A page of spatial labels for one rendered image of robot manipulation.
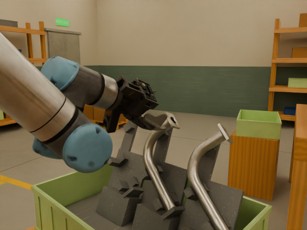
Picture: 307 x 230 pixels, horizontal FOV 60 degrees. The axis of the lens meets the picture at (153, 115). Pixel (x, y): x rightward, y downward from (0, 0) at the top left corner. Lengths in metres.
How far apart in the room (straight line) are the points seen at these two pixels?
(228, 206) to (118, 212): 0.35
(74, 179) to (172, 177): 0.38
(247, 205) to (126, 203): 0.37
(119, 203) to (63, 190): 0.22
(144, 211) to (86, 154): 0.47
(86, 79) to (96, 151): 0.18
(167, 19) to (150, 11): 0.57
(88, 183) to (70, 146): 0.69
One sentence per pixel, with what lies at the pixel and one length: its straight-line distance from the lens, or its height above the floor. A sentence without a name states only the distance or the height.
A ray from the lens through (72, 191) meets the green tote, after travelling 1.05.
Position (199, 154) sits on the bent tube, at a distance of 0.77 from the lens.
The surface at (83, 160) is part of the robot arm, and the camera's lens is 0.41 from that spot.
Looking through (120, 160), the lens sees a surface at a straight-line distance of 0.98.
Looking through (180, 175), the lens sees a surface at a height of 1.02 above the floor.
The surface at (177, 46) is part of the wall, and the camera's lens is 7.25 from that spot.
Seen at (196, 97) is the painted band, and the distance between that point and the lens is 7.09.
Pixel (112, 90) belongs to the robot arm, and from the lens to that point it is 0.59.
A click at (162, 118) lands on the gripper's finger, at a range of 0.71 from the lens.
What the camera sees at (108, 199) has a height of 0.90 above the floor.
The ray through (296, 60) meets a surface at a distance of 6.03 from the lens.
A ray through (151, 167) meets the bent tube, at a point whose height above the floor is 1.04.
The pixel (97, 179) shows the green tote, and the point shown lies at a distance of 1.10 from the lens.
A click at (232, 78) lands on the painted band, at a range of 6.81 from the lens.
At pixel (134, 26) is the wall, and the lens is 7.90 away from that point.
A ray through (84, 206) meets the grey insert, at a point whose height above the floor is 0.85.
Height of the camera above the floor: 1.36
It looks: 11 degrees down
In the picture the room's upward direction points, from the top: straight up
